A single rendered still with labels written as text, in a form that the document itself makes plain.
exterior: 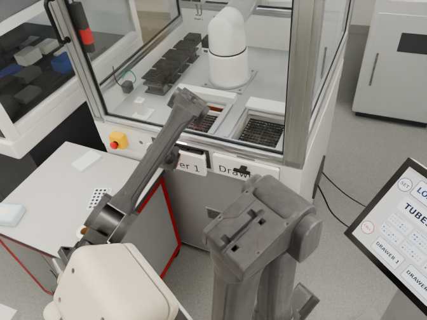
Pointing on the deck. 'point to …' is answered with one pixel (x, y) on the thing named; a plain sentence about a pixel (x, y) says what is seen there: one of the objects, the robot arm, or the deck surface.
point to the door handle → (54, 24)
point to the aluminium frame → (291, 133)
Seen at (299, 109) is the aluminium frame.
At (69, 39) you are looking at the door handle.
